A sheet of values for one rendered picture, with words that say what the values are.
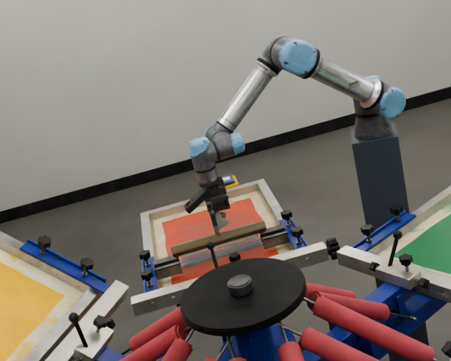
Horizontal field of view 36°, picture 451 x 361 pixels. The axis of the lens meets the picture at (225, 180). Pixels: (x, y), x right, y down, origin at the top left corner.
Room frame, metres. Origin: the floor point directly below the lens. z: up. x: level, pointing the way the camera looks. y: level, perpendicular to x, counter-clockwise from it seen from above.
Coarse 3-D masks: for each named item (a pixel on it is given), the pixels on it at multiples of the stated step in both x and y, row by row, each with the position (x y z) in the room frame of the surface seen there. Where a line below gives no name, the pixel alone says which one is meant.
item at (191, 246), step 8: (256, 224) 2.26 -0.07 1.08; (264, 224) 2.26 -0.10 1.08; (224, 232) 2.25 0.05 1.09; (232, 232) 2.25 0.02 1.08; (240, 232) 2.25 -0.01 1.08; (248, 232) 2.25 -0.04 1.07; (256, 232) 2.27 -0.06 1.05; (200, 240) 2.24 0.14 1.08; (208, 240) 2.24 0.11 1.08; (216, 240) 2.24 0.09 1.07; (224, 240) 2.24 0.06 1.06; (232, 240) 2.29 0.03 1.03; (176, 248) 2.24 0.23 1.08; (184, 248) 2.23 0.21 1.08; (192, 248) 2.23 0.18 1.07; (200, 248) 2.26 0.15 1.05; (176, 256) 2.28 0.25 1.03
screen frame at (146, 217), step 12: (264, 180) 2.87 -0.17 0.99; (228, 192) 2.85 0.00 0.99; (240, 192) 2.86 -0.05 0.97; (264, 192) 2.74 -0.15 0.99; (180, 204) 2.85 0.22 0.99; (204, 204) 2.85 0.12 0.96; (276, 204) 2.59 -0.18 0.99; (144, 216) 2.81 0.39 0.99; (156, 216) 2.83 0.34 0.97; (276, 216) 2.48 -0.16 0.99; (144, 228) 2.68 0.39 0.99; (144, 240) 2.57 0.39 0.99
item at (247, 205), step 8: (248, 200) 2.78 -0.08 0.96; (232, 208) 2.74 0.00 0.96; (240, 208) 2.72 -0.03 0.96; (248, 208) 2.69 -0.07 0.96; (248, 216) 2.62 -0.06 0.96; (256, 216) 2.60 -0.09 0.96; (248, 240) 2.40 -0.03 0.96; (256, 248) 2.32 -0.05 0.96; (272, 248) 2.29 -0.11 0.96; (248, 256) 2.27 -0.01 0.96; (256, 256) 2.26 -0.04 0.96; (264, 256) 2.24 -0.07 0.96
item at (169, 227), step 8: (184, 216) 2.78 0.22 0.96; (192, 216) 2.76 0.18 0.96; (200, 216) 2.74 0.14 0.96; (208, 216) 2.72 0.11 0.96; (168, 224) 2.74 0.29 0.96; (176, 224) 2.72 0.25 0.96; (184, 224) 2.70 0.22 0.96; (168, 232) 2.66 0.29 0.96; (176, 232) 2.64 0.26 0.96; (168, 240) 2.59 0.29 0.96; (176, 240) 2.57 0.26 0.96; (168, 248) 2.51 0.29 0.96; (192, 256) 2.39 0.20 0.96; (200, 264) 2.31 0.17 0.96; (208, 264) 2.29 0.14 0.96; (184, 272) 2.28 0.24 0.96; (192, 272) 2.26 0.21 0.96; (200, 272) 2.25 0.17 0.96; (176, 280) 2.23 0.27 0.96; (184, 280) 2.22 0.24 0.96
